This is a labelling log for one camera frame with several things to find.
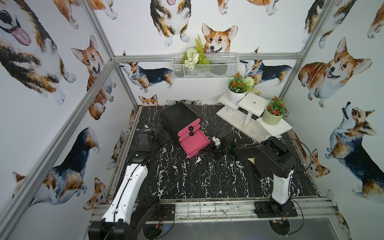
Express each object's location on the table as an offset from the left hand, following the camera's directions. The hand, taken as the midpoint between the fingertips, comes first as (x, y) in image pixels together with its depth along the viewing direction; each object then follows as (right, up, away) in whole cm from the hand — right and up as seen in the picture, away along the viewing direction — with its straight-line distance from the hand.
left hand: (163, 132), depth 81 cm
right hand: (+20, -13, +10) cm, 25 cm away
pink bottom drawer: (+16, -9, +14) cm, 23 cm away
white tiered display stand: (+51, +8, +22) cm, 56 cm away
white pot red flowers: (+43, +26, +14) cm, 52 cm away
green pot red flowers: (+60, +9, +1) cm, 60 cm away
